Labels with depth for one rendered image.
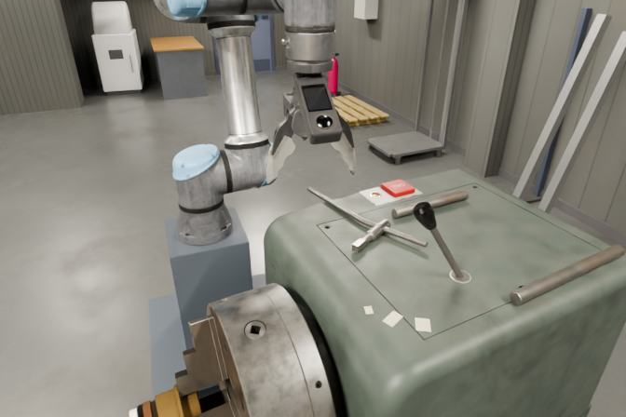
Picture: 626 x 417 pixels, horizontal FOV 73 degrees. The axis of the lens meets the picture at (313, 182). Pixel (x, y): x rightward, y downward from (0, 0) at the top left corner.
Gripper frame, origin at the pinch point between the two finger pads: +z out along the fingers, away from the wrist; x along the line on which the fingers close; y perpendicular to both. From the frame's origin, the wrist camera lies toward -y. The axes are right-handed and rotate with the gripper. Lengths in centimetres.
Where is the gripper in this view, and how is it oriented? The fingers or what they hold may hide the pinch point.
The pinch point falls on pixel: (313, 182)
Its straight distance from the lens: 71.9
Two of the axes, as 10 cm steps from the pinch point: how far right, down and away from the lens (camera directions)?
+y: -2.4, -4.3, 8.7
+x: -9.7, 1.1, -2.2
